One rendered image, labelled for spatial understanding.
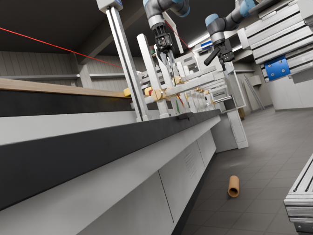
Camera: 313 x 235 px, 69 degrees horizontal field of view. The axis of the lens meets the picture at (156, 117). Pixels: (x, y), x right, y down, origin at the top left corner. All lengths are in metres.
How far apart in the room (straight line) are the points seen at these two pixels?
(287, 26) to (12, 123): 1.04
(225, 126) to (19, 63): 4.78
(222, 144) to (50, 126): 3.48
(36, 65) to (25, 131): 5.69
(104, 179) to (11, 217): 0.22
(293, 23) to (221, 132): 3.03
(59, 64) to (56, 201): 6.23
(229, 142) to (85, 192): 3.61
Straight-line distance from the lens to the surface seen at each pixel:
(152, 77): 1.10
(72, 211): 0.48
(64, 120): 0.81
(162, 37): 1.13
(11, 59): 6.27
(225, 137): 3.99
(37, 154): 0.38
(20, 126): 0.70
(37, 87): 0.77
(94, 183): 0.53
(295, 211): 1.14
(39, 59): 6.47
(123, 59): 0.87
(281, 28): 1.13
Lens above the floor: 0.66
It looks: 3 degrees up
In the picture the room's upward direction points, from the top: 17 degrees counter-clockwise
